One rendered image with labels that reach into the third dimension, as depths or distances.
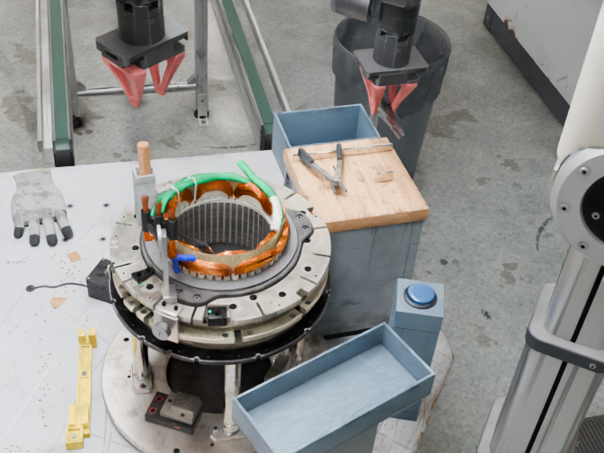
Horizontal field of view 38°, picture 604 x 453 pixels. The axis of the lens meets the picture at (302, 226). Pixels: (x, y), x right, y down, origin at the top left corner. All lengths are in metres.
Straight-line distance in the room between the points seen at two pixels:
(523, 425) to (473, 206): 2.00
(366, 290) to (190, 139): 1.91
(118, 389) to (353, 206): 0.48
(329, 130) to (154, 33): 0.61
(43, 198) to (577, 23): 2.33
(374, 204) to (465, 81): 2.48
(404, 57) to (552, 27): 2.42
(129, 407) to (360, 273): 0.43
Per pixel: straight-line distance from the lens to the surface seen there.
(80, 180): 1.91
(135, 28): 1.11
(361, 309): 1.55
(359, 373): 1.22
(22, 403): 1.51
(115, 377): 1.50
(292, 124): 1.62
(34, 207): 1.82
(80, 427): 1.44
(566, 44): 3.65
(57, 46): 2.41
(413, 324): 1.31
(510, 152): 3.49
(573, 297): 1.08
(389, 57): 1.34
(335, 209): 1.39
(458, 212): 3.13
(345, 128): 1.66
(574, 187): 0.90
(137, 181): 1.26
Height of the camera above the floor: 1.96
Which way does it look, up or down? 41 degrees down
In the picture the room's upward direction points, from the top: 5 degrees clockwise
